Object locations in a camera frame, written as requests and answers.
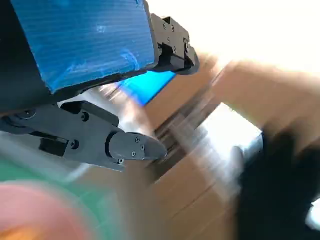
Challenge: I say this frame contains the pink bowl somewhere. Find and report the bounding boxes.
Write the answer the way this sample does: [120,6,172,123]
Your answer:
[0,182,93,240]

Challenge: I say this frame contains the green cutting mat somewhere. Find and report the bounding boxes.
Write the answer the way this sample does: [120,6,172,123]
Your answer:
[0,149,123,226]

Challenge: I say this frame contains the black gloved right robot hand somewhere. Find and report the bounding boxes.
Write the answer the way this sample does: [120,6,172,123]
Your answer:
[236,129,320,240]

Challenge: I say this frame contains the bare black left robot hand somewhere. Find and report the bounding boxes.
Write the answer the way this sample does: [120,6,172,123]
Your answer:
[0,0,201,173]

